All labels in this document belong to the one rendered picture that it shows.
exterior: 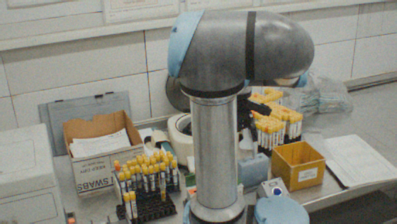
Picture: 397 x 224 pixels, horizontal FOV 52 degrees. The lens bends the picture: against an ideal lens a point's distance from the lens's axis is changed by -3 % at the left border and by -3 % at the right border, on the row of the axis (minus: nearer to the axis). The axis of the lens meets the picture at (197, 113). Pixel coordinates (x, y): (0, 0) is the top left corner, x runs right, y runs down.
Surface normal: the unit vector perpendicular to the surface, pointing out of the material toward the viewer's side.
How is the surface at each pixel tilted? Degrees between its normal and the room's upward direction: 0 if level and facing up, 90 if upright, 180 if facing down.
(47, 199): 90
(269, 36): 61
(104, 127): 88
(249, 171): 90
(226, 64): 107
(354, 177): 0
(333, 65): 90
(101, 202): 0
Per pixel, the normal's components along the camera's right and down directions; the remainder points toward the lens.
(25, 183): 0.37, 0.39
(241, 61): -0.18, 0.55
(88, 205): -0.03, -0.90
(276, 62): 0.21, 0.61
